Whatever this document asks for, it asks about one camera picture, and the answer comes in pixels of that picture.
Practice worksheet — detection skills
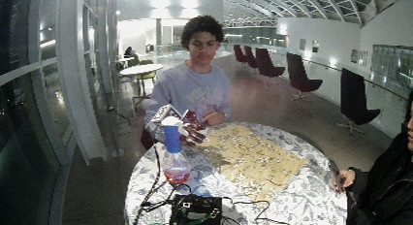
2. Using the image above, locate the dark red packet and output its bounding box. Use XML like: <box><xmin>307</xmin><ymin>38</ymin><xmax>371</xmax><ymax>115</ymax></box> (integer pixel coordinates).
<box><xmin>182</xmin><ymin>109</ymin><xmax>207</xmax><ymax>130</ymax></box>

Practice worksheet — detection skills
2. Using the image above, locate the blue spray bottle pink liquid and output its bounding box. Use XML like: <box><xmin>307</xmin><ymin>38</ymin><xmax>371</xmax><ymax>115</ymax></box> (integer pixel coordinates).
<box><xmin>160</xmin><ymin>115</ymin><xmax>192</xmax><ymax>185</ymax></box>

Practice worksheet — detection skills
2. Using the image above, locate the white marker cube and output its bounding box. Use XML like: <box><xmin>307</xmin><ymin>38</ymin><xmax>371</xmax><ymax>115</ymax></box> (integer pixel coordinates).
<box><xmin>150</xmin><ymin>104</ymin><xmax>184</xmax><ymax>125</ymax></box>

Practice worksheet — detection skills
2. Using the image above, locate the the person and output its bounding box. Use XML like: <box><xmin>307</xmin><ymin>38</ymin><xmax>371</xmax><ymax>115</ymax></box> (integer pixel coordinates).
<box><xmin>140</xmin><ymin>15</ymin><xmax>232</xmax><ymax>151</ymax></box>

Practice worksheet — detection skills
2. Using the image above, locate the yellow patterned mat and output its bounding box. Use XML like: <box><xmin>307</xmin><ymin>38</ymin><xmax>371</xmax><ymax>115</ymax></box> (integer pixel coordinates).
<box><xmin>194</xmin><ymin>123</ymin><xmax>311</xmax><ymax>202</ymax></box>

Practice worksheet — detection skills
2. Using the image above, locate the green chair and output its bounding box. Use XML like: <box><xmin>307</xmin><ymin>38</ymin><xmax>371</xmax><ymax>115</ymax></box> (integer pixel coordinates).
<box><xmin>127</xmin><ymin>54</ymin><xmax>143</xmax><ymax>68</ymax></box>
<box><xmin>136</xmin><ymin>59</ymin><xmax>158</xmax><ymax>97</ymax></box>

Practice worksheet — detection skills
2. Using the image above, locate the white round table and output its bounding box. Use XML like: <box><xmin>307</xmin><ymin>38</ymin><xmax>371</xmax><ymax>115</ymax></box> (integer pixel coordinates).
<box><xmin>119</xmin><ymin>63</ymin><xmax>166</xmax><ymax>107</ymax></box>

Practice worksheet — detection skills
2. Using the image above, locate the dark red swivel chair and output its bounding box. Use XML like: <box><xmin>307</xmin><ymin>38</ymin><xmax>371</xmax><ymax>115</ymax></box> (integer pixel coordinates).
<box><xmin>255</xmin><ymin>47</ymin><xmax>287</xmax><ymax>87</ymax></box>
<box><xmin>243</xmin><ymin>45</ymin><xmax>260</xmax><ymax>70</ymax></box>
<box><xmin>286</xmin><ymin>51</ymin><xmax>324</xmax><ymax>103</ymax></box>
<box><xmin>232</xmin><ymin>44</ymin><xmax>248</xmax><ymax>64</ymax></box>
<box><xmin>335</xmin><ymin>67</ymin><xmax>383</xmax><ymax>138</ymax></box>

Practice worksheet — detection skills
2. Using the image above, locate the black electronic device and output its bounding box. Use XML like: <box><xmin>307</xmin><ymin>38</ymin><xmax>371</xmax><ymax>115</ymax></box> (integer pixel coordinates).
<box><xmin>168</xmin><ymin>194</ymin><xmax>226</xmax><ymax>225</ymax></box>

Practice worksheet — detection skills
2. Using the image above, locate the white floral tablecloth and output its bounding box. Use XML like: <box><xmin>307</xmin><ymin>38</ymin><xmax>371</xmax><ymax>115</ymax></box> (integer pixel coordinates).
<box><xmin>124</xmin><ymin>121</ymin><xmax>349</xmax><ymax>225</ymax></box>

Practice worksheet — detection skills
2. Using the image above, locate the white slanted pillar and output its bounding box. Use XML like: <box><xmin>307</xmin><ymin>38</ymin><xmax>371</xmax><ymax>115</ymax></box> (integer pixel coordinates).
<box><xmin>55</xmin><ymin>0</ymin><xmax>108</xmax><ymax>166</ymax></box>

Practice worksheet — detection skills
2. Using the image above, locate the dark phone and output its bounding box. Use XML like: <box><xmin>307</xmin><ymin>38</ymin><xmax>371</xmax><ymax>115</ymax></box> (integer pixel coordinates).
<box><xmin>327</xmin><ymin>157</ymin><xmax>344</xmax><ymax>191</ymax></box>

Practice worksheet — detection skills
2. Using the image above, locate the long black cable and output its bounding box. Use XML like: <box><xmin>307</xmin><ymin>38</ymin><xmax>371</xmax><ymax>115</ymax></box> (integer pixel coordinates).
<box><xmin>132</xmin><ymin>144</ymin><xmax>192</xmax><ymax>225</ymax></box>

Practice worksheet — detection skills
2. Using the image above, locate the thin black looped cable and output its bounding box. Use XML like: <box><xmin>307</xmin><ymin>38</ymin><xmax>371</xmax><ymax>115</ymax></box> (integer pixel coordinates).
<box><xmin>220</xmin><ymin>196</ymin><xmax>295</xmax><ymax>225</ymax></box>

